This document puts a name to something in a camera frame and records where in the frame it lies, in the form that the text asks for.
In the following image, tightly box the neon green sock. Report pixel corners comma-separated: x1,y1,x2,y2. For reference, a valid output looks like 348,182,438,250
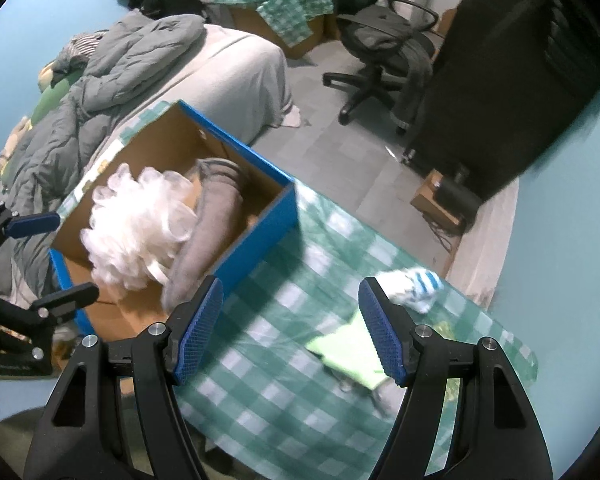
306,311,388,390

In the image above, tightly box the blue cardboard box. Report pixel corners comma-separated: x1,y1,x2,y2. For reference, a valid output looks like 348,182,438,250
50,102,298,340

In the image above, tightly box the black cabinet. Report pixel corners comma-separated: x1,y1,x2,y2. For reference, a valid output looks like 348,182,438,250
404,0,600,200

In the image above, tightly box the taupe fleece mitten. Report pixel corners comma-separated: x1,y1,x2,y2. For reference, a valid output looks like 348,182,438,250
161,157,247,312

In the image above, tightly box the green checkered tablecloth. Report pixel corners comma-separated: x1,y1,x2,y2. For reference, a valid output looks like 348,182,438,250
57,98,540,480

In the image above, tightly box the black round device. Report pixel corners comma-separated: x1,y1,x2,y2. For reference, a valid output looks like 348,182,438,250
434,176,483,224

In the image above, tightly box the black office chair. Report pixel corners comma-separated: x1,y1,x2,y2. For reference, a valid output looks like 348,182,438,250
322,0,440,133

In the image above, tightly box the small brown cardboard box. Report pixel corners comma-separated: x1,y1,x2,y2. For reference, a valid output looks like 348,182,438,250
410,170,463,234

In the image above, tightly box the white mesh bath loofah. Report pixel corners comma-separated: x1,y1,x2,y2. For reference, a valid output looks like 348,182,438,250
80,164,197,298

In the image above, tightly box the white sheet covered sofa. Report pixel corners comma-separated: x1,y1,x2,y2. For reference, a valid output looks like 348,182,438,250
92,23,301,162

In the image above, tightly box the grey quilted blanket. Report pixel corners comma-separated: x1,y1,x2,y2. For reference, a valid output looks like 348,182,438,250
0,8,208,296

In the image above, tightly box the blue white striped plastic bag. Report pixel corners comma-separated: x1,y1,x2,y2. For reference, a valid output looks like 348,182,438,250
375,266,444,314

